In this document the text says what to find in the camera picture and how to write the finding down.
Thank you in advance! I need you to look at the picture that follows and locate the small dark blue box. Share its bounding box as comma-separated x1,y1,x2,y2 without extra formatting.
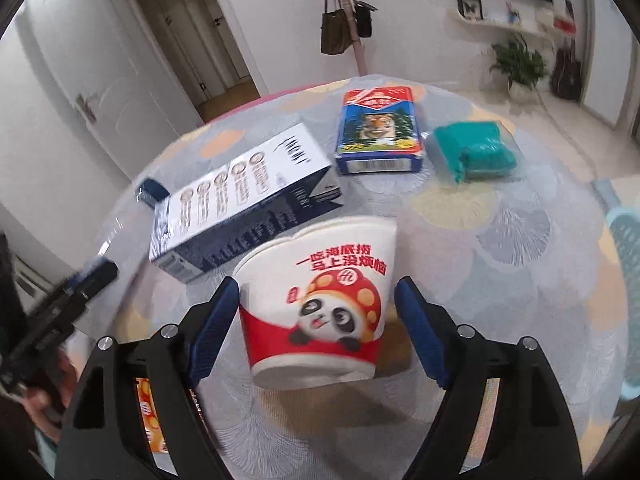
139,178,172,207

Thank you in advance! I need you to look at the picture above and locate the low white wall shelf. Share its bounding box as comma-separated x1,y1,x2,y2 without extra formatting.
452,7,556,38

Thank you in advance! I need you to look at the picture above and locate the white door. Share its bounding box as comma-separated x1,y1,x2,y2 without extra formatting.
15,0,206,146

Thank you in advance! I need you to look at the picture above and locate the green packet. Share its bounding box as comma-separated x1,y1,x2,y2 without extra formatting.
425,121,521,188

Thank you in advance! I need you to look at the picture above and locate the green potted plant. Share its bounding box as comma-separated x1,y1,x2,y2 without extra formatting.
487,35,548,98

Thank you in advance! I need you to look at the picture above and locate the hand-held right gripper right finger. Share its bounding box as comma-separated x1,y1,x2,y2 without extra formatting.
394,276,588,480

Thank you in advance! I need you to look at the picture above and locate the light blue plastic basket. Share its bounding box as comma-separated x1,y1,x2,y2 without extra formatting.
605,205,640,406

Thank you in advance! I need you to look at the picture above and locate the orange paper cup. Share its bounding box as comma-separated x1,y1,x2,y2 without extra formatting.
135,377,168,453

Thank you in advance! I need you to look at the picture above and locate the fan pattern tablecloth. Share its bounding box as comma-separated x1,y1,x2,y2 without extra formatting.
65,75,640,480

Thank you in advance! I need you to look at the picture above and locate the blue tiger print box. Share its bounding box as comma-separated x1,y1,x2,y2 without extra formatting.
334,86,425,175

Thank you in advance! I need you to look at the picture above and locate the person's left hand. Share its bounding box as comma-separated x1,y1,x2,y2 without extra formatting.
25,350,78,441

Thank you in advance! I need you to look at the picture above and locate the small black shoulder bag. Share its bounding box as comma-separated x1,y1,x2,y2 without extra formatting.
352,0,378,38

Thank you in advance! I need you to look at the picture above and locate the metal door handle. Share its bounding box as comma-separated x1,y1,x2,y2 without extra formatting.
75,94,98,123

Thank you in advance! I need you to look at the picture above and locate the white and red wall box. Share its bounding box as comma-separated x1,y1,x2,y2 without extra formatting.
552,0,576,36

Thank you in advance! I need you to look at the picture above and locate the brown tote bag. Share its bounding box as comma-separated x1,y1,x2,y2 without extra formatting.
320,0,357,56

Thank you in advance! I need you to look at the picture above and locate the red and white paper cup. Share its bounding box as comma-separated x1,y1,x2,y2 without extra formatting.
231,216,398,392

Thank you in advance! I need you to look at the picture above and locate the black floor cable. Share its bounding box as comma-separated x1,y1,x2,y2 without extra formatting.
537,90,591,161

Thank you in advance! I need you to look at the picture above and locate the wooden coat rack with bags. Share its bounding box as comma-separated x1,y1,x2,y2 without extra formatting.
322,0,371,76

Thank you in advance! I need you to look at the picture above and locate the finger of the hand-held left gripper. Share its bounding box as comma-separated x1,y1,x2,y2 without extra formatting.
30,259,119,341

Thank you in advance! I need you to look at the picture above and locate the navy and white carton box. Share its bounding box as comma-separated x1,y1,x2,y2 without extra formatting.
149,122,345,281

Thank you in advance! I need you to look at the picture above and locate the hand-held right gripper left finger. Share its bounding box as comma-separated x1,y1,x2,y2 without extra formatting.
55,276,240,480

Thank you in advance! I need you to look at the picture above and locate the black acoustic guitar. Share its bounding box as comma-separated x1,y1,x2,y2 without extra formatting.
550,37,583,101

